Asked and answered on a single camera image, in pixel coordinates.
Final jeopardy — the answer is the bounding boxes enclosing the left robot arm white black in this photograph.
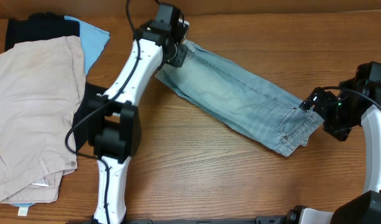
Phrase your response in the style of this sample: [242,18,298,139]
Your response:
[88,19,190,224]

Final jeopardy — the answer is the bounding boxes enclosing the black garment with white logo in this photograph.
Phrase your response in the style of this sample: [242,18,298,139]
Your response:
[72,82,116,153]

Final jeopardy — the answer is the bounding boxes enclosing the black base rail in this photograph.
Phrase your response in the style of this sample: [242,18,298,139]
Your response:
[121,214,300,224]

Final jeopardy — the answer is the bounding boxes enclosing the light blue folded garment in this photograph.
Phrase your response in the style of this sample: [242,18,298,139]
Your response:
[64,16,110,75]

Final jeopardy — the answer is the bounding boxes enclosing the light blue denim shorts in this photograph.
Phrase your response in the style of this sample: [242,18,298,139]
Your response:
[156,40,323,157]

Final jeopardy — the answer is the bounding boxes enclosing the black folded garment top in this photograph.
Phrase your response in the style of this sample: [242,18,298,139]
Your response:
[4,12,80,51]

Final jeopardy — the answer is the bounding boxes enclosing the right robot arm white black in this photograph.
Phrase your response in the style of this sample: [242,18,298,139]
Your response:
[277,78,381,224]

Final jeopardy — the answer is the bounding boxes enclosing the beige folded shorts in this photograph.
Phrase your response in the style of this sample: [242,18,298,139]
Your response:
[0,35,86,204]

